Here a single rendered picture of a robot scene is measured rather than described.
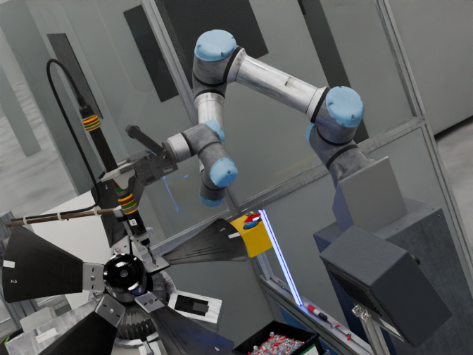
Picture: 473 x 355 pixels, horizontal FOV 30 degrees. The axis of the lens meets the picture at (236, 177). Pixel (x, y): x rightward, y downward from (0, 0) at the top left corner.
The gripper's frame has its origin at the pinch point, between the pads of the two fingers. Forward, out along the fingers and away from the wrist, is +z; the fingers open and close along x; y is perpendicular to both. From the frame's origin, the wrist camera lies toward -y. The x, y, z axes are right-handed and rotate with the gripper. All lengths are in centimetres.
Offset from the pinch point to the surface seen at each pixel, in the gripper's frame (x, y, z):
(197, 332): -13, 49, -5
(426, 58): 305, 87, -267
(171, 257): -1.2, 29.8, -7.9
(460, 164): 247, 147, -236
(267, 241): 21, 47, -41
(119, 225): 9.3, 17.4, 0.8
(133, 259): -3.9, 24.5, 2.4
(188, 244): 2.9, 30.1, -14.6
